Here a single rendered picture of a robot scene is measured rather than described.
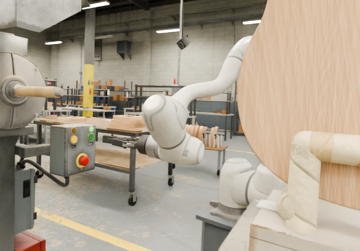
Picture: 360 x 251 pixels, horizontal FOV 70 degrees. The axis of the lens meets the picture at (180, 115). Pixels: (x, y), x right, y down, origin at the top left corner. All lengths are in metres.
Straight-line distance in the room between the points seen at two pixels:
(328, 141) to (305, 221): 0.09
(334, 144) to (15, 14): 0.65
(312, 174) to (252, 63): 0.15
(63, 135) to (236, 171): 0.76
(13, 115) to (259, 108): 0.82
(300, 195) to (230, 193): 0.97
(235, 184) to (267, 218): 0.90
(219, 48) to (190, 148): 11.69
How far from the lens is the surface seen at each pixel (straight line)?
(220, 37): 12.59
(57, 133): 1.14
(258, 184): 1.18
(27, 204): 1.32
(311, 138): 0.31
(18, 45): 1.08
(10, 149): 1.19
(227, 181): 1.26
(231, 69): 1.11
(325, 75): 0.34
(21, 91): 0.93
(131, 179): 3.14
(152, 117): 0.74
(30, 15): 0.71
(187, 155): 0.85
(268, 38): 0.36
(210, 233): 1.34
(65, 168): 1.13
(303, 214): 0.33
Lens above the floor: 1.24
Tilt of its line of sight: 3 degrees down
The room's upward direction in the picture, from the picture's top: 3 degrees clockwise
